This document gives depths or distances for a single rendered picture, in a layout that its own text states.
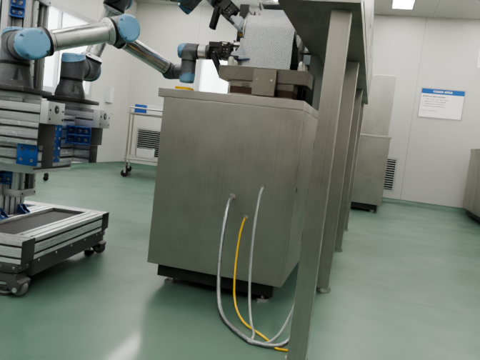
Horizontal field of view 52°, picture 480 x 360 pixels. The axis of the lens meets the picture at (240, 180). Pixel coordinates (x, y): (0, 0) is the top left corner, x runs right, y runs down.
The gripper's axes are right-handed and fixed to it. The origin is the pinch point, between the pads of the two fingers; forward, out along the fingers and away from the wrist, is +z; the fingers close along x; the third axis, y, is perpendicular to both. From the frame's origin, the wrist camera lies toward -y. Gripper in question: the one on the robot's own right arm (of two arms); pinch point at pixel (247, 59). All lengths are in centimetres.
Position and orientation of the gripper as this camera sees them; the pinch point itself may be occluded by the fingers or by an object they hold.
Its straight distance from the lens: 243.3
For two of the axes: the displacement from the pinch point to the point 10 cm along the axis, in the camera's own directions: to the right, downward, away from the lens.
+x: 2.6, -0.5, 9.6
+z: 9.6, 1.3, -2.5
